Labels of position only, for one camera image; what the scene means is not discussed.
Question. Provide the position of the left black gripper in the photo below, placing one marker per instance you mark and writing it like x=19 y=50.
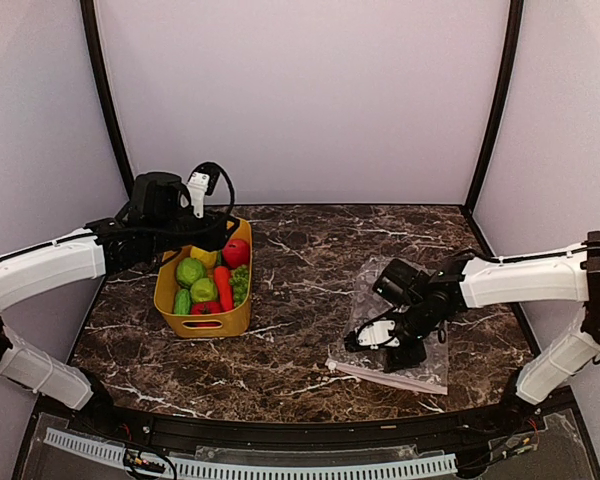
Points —
x=215 y=235

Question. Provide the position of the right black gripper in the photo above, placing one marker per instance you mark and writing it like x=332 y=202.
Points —
x=397 y=358

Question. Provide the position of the green cabbage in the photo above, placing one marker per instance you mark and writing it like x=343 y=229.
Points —
x=204 y=290
x=188 y=271

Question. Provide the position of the clear zip top bag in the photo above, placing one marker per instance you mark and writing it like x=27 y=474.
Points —
x=430 y=376

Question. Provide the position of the red tomato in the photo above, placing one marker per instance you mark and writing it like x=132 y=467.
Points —
x=206 y=310

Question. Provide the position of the yellow plastic basket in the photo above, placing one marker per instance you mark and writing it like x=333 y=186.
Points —
x=234 y=322

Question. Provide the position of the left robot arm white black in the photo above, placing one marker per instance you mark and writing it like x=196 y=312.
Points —
x=164 y=213

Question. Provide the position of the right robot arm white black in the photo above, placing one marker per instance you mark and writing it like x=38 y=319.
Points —
x=422 y=301

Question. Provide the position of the yellow lemon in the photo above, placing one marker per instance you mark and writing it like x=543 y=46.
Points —
x=208 y=258

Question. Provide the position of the orange carrot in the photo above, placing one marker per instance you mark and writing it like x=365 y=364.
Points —
x=222 y=278

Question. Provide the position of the red apple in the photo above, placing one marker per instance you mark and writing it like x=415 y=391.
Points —
x=236 y=253

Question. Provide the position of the green cucumber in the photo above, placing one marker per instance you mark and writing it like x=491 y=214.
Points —
x=182 y=302

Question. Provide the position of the green grapes bunch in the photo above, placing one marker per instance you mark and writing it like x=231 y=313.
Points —
x=239 y=282

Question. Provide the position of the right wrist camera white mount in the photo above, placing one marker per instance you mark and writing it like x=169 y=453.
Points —
x=372 y=335

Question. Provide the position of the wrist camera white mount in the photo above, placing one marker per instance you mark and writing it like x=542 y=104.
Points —
x=372 y=335
x=201 y=183

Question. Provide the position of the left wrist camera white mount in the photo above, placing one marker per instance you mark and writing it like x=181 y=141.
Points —
x=201 y=183

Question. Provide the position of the white slotted cable duct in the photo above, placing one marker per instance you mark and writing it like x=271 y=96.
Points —
x=225 y=463

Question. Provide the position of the black front rail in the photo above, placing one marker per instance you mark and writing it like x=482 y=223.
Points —
x=473 y=431

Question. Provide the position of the left black frame post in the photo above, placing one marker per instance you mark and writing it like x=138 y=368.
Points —
x=100 y=76

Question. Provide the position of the black frame post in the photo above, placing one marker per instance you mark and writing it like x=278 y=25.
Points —
x=501 y=90
x=100 y=76

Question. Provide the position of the right black frame post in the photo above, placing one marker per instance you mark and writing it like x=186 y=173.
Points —
x=501 y=90

